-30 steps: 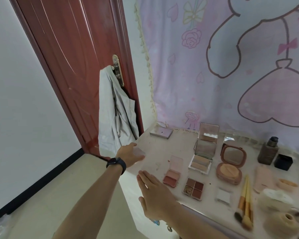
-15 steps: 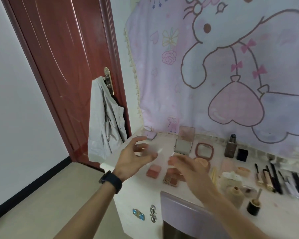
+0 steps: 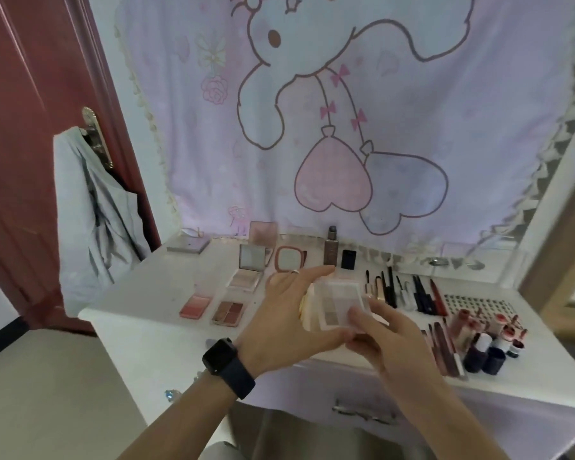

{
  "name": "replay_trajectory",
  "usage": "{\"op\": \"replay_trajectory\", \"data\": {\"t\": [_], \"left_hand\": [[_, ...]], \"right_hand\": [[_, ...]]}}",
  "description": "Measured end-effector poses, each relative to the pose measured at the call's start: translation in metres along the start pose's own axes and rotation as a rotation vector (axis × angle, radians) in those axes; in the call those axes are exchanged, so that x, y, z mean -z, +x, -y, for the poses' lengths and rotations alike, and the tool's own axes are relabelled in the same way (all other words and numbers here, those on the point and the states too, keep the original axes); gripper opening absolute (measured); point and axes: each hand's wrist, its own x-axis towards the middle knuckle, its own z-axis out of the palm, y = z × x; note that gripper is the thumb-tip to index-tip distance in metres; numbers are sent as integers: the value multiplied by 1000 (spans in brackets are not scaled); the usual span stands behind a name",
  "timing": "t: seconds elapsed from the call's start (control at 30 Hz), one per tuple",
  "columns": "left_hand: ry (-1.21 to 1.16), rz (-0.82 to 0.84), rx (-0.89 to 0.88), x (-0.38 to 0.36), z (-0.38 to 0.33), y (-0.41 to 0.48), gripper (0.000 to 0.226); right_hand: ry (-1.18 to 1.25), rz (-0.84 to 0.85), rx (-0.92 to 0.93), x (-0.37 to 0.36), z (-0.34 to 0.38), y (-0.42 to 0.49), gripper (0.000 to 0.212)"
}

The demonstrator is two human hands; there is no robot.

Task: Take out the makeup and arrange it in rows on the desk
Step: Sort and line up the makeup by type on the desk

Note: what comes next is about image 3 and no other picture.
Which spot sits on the purple drawer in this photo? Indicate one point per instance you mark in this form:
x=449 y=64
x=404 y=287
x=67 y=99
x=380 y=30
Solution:
x=508 y=426

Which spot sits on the person's left hand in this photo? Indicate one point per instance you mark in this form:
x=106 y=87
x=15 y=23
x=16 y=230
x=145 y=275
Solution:
x=278 y=325

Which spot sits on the white hanging garment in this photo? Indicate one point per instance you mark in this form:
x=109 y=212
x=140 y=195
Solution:
x=81 y=234

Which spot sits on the blue shiny cabinet sticker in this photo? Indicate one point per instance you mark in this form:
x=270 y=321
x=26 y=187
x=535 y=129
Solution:
x=172 y=395

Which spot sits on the long black makeup pencil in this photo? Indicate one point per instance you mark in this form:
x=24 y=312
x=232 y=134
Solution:
x=391 y=285

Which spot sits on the silver oval metal fitting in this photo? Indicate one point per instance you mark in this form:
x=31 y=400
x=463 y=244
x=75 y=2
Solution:
x=438 y=262
x=474 y=264

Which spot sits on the brown blush palette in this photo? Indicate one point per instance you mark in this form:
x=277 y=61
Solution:
x=262 y=233

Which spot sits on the short black makeup pencil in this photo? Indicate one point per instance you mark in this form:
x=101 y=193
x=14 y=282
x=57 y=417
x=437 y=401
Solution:
x=419 y=294

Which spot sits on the pink cartoon cloth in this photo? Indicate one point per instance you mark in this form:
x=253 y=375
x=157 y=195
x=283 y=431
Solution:
x=196 y=162

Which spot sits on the white dressing table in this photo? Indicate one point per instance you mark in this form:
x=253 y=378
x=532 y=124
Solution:
x=148 y=292

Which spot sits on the pink rounded compact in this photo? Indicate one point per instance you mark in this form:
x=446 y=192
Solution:
x=290 y=259

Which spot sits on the false eyelash tray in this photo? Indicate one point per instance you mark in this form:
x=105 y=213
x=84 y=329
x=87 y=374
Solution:
x=479 y=304

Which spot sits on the large grey square palette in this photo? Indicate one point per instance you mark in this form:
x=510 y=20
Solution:
x=188 y=244

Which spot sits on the silver square palette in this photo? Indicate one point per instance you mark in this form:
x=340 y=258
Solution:
x=227 y=313

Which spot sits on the red makeup pencil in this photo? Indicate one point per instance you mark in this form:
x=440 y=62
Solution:
x=438 y=297

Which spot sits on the red applicator wand silver cap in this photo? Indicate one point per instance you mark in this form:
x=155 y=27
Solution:
x=460 y=366

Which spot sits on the gold cap mascara wand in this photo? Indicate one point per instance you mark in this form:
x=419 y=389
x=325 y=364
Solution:
x=368 y=280

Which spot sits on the pink concealer tube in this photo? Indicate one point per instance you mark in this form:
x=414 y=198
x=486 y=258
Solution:
x=429 y=337

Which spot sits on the beige tube black cap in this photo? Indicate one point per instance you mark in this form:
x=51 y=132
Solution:
x=467 y=337

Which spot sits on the wooden bed frame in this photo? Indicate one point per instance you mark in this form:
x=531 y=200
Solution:
x=556 y=263

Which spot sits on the dark square foundation bottle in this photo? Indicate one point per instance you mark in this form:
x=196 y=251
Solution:
x=331 y=249

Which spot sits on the dark red wooden door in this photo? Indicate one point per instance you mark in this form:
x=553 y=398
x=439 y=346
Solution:
x=19 y=138

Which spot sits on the black square bottle cap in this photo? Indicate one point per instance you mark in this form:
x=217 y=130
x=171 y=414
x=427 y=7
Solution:
x=349 y=260

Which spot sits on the navy cosmetic tube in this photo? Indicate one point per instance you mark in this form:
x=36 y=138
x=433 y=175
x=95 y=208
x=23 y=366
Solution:
x=476 y=356

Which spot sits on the person's right hand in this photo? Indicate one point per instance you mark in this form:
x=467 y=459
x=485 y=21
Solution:
x=397 y=349

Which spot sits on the small pale tube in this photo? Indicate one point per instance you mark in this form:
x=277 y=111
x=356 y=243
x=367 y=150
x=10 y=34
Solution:
x=507 y=335

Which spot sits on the pink blush compact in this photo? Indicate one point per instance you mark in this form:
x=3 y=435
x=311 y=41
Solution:
x=195 y=306

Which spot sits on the small grey square palette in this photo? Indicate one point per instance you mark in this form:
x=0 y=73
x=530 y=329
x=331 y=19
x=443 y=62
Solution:
x=251 y=257

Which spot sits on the black smartwatch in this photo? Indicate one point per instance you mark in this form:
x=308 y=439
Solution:
x=230 y=368

